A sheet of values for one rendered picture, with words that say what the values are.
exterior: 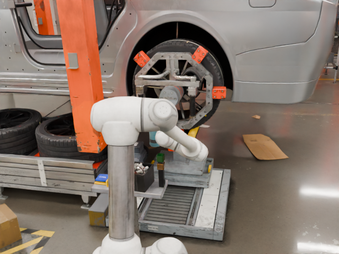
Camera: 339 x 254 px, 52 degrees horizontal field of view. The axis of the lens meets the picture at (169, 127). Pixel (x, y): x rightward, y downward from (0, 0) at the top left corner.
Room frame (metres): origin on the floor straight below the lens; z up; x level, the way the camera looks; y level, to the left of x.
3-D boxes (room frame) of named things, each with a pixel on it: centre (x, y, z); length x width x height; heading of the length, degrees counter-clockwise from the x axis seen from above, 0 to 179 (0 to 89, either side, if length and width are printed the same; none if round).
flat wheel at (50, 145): (2.68, 0.77, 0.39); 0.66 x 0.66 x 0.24
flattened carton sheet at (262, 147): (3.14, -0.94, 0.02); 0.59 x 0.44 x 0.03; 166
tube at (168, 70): (2.26, 0.08, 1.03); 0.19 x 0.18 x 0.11; 166
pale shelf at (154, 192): (1.80, 0.25, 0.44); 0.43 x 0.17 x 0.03; 76
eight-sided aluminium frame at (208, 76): (2.36, -0.04, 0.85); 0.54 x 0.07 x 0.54; 76
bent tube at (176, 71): (2.22, -0.11, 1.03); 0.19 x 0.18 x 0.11; 166
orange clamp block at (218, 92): (2.29, -0.35, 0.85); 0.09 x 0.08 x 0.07; 76
